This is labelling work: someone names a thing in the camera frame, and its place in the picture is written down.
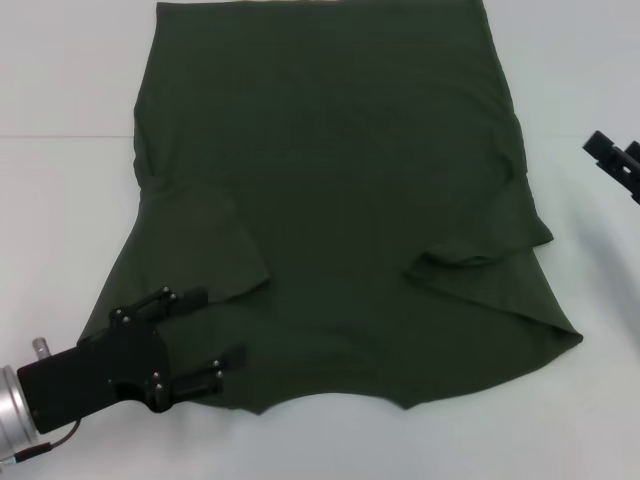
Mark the grey cable with metal connector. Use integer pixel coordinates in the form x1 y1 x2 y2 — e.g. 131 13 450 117
0 419 85 454

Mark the dark green t-shirt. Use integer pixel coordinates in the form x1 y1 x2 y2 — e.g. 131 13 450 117
77 0 585 416

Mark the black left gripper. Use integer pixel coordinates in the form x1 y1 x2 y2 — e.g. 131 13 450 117
17 285 248 434

